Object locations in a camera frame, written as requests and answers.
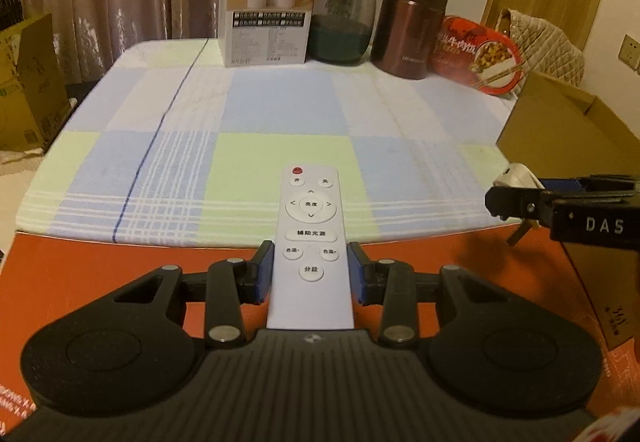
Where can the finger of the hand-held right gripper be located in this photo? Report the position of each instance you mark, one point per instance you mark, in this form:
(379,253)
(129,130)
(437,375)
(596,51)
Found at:
(515,202)
(562,184)

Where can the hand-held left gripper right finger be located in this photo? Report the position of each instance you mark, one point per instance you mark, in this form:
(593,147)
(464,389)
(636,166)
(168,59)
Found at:
(356,272)

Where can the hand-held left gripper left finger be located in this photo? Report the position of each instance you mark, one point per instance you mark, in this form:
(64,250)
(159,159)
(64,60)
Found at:
(265,272)

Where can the cream plug adapter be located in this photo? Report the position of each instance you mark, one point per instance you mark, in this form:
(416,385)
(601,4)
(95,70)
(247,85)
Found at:
(517,174)

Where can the brown cardboard box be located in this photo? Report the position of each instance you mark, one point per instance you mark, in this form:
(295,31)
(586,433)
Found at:
(550,122)

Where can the white remote control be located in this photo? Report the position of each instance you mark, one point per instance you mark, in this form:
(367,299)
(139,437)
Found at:
(310,222)

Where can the beige quilted chair cover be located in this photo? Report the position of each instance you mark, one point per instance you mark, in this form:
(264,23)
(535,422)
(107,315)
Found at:
(545,47)

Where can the red food packet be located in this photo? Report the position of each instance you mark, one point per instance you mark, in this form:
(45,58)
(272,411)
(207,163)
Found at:
(475,57)

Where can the pastel checkered tablecloth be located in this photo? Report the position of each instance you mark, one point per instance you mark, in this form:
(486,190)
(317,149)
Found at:
(200,122)

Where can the red printed cardboard sheet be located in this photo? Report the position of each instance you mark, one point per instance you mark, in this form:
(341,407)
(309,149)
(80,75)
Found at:
(100,262)

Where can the brown metal thermos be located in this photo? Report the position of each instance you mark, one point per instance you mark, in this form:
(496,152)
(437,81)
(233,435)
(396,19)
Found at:
(407,32)

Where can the red and white printed cloth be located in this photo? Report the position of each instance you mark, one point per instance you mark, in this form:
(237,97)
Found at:
(615,424)

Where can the green glass jar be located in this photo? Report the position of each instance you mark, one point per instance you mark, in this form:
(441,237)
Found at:
(342,27)

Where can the white product box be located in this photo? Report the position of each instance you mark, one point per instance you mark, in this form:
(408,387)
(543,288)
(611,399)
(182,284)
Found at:
(270,22)

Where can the large printed cardboard box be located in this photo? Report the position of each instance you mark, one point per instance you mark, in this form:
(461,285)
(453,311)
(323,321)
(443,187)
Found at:
(30,92)

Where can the wall socket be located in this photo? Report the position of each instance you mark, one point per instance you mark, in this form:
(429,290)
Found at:
(630,52)

